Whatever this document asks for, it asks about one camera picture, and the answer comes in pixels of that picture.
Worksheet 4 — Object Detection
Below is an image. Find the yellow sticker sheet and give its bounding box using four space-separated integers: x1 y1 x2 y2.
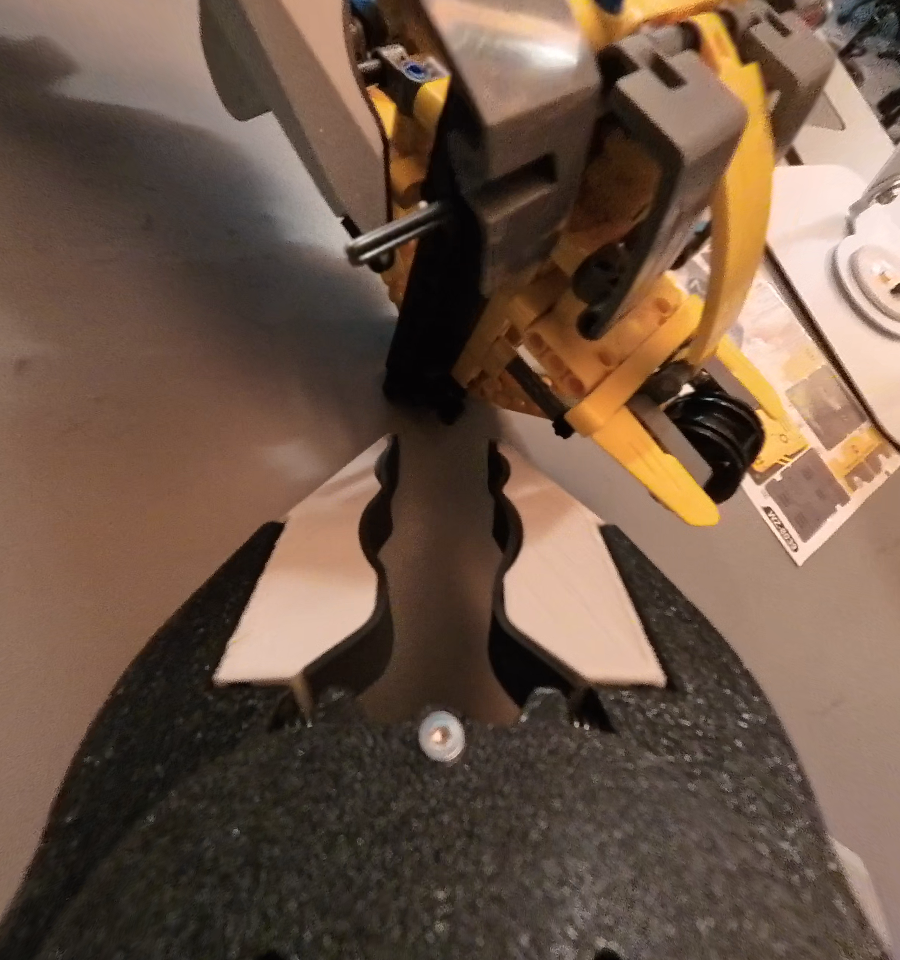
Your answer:
682 247 900 567

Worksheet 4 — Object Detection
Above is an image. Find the yellow toy brick model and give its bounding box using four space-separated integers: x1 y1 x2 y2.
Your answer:
198 0 837 526

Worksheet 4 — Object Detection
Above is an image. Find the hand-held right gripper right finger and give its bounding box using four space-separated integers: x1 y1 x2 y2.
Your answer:
487 441 669 706

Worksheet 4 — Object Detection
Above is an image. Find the white book stand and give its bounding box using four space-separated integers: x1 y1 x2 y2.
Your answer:
765 60 900 455

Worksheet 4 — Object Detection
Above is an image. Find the white paper sheet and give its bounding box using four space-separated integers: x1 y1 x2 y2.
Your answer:
825 832 899 960

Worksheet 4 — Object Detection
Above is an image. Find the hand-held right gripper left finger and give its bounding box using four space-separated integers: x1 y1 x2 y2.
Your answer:
213 433 400 710

